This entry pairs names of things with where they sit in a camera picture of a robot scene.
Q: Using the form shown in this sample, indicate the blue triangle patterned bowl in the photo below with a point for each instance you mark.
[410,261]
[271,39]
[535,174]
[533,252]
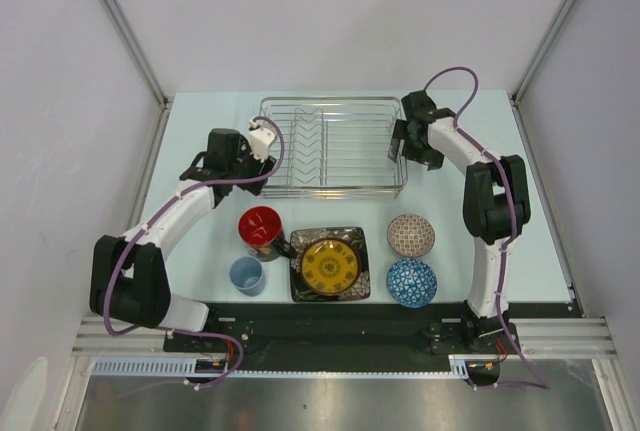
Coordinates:
[412,283]

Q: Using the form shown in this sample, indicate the yellow patterned round plate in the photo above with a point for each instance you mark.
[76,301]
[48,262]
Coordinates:
[330,266]

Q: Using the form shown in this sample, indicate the light blue plastic cup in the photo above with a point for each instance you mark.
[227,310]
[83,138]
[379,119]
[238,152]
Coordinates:
[247,276]

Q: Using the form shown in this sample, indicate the red patterned white bowl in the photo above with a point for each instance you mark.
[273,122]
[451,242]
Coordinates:
[411,235]

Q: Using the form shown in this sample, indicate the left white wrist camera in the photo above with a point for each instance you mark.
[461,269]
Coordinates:
[260,139]

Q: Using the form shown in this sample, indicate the right slotted cable duct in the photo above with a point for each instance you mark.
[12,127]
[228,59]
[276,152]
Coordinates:
[479,368]

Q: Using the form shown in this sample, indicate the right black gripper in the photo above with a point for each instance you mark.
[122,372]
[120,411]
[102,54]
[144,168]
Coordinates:
[432,157]

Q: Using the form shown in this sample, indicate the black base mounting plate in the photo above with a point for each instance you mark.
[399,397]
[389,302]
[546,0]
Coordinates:
[357,338]

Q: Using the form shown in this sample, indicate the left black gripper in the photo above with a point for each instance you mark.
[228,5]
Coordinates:
[261,169]

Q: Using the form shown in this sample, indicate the steel wire dish rack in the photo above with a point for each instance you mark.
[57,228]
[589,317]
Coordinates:
[336,147]

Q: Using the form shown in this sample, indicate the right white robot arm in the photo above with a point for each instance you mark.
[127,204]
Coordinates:
[495,208]

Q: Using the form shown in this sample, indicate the aluminium frame rail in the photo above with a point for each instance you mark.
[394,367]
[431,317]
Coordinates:
[565,338]

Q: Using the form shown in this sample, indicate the left slotted cable duct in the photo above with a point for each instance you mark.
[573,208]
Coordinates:
[174,367]

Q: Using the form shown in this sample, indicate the black floral square plate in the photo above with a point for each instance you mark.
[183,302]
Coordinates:
[303,238]

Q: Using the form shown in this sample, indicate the red and black mug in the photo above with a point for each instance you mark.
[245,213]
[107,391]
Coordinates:
[261,230]

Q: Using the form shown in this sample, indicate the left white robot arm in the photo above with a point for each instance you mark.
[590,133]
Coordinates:
[129,280]

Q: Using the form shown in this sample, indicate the slotted cable duct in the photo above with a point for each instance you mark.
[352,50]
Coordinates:
[174,367]
[479,368]

